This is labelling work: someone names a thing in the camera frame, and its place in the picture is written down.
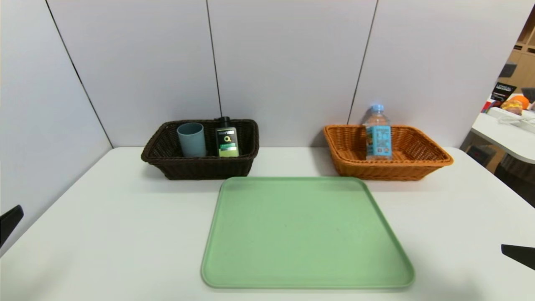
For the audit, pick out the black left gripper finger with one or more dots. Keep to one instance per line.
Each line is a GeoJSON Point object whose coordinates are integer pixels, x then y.
{"type": "Point", "coordinates": [10, 219]}

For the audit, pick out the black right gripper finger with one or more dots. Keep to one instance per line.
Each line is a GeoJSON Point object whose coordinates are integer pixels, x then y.
{"type": "Point", "coordinates": [522, 254]}

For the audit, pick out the clear water bottle blue cap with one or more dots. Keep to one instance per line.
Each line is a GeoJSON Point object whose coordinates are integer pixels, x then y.
{"type": "Point", "coordinates": [378, 138]}

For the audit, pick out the blue-grey plastic cup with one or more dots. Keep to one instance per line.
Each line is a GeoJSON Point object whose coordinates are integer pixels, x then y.
{"type": "Point", "coordinates": [192, 142]}

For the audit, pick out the black pump bottle green label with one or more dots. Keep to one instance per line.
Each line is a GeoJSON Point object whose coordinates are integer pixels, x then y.
{"type": "Point", "coordinates": [227, 144]}

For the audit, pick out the yellow-brown food item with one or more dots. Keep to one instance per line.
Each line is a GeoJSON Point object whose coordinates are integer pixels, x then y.
{"type": "Point", "coordinates": [513, 108]}

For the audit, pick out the orange wicker basket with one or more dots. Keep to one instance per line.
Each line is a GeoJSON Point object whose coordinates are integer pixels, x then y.
{"type": "Point", "coordinates": [418, 150]}

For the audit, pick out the dark brown wicker basket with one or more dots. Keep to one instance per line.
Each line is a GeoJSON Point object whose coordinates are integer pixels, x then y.
{"type": "Point", "coordinates": [200, 167]}

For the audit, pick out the white background table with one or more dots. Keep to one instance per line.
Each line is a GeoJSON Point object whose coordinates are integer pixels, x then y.
{"type": "Point", "coordinates": [505, 138]}

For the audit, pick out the orange round object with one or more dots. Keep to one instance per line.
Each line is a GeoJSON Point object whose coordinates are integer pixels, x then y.
{"type": "Point", "coordinates": [521, 101]}

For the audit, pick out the black printed sign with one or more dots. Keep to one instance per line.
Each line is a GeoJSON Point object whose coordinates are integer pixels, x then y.
{"type": "Point", "coordinates": [504, 91]}

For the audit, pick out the grey box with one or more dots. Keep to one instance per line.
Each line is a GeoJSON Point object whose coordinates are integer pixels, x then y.
{"type": "Point", "coordinates": [509, 69]}

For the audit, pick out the wooden shelf unit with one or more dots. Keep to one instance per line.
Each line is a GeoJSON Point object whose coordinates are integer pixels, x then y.
{"type": "Point", "coordinates": [526, 62]}

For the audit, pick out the light green plastic tray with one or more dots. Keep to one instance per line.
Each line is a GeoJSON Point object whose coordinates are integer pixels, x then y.
{"type": "Point", "coordinates": [309, 242]}

